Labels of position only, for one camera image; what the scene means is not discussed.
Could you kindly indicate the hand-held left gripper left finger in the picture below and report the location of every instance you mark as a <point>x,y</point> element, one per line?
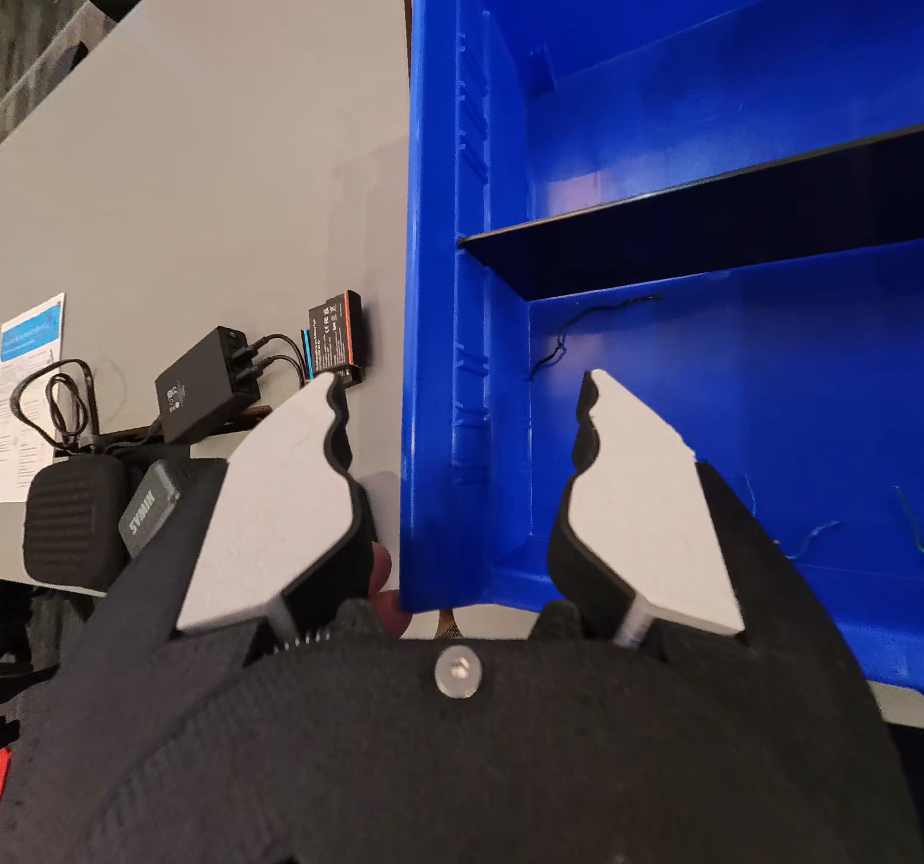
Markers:
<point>282,518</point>

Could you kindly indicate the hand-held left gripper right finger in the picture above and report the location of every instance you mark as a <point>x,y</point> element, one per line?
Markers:
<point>650,518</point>

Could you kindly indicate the blue plastic bin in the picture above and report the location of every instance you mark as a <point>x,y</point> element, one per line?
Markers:
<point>722,56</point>

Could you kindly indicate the black charger block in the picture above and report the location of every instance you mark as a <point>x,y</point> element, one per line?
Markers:
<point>210,381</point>

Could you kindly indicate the small black red-label device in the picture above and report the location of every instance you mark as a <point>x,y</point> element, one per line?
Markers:
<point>335,333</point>

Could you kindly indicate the black fabric pouch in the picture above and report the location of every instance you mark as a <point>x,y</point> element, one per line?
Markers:
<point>72,518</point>

